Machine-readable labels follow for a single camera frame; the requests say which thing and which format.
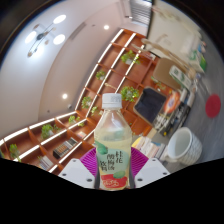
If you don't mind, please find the ceiling lamp with round lights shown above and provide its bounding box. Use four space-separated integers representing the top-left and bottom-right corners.
23 13 68 58

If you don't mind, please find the clear bottle with yellow drink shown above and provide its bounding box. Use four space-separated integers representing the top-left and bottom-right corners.
93 92 133 191

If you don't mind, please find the brown chair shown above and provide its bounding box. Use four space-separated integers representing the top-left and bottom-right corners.
151 58 183 91

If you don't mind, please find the wooden shelf unit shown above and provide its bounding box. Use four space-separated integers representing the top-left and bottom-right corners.
0 28 168 173

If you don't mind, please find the white mug with triangle pattern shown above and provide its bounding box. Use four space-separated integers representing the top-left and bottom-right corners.
160 126 203 167

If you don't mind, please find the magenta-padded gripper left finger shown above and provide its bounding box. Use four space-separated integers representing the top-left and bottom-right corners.
57 147 100 190

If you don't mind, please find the small green box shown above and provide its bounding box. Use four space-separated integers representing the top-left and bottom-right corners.
189 49 208 73

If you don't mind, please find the dark office chair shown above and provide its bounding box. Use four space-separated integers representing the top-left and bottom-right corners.
133 87 168 125

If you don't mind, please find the tall green and white carton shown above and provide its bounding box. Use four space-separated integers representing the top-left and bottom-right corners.
168 64 188 88

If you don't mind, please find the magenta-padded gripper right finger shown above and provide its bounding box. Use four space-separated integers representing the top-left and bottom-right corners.
129 147 171 189

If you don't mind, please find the grey curtain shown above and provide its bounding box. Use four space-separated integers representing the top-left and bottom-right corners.
128 0 154 28

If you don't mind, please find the flat round red coaster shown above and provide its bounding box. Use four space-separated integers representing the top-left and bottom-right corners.
204 93 222 119

